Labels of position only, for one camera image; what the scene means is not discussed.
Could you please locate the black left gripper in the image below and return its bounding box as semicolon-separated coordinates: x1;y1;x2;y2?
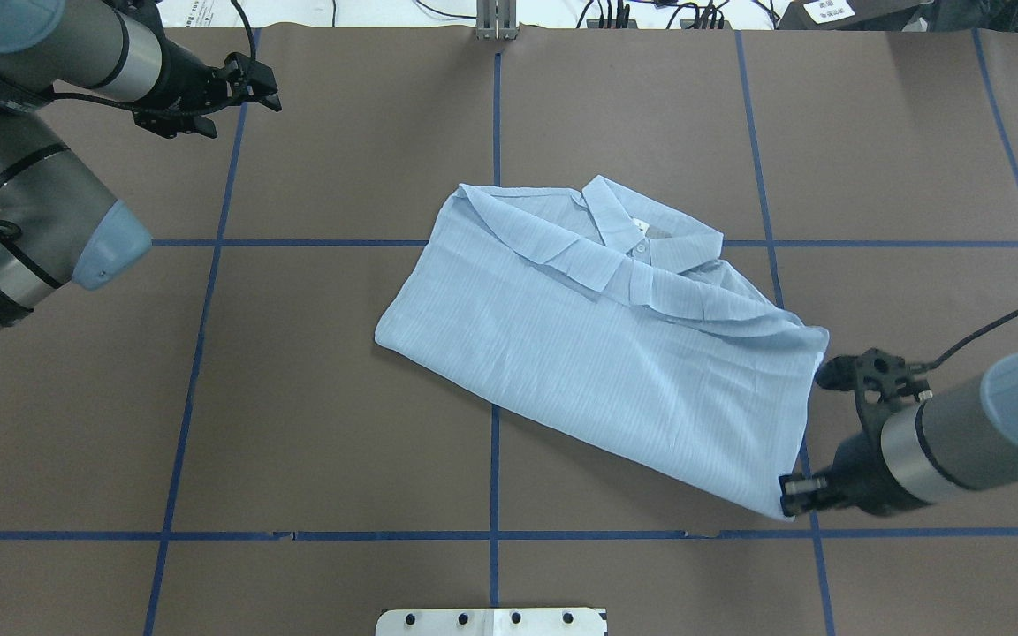
133;41;283;140

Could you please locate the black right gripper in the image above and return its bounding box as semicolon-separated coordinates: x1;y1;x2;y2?
779;432;929;517

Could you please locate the light blue striped shirt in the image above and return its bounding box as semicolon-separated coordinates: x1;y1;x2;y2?
375;176;831;519

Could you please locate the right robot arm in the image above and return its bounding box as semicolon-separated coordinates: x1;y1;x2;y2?
779;349;1018;517

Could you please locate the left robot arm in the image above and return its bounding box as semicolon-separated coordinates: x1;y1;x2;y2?
0;1;282;331

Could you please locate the aluminium frame post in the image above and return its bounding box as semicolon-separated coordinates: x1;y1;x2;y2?
475;0;520;42

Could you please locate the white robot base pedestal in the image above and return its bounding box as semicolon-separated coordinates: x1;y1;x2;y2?
375;608;610;635

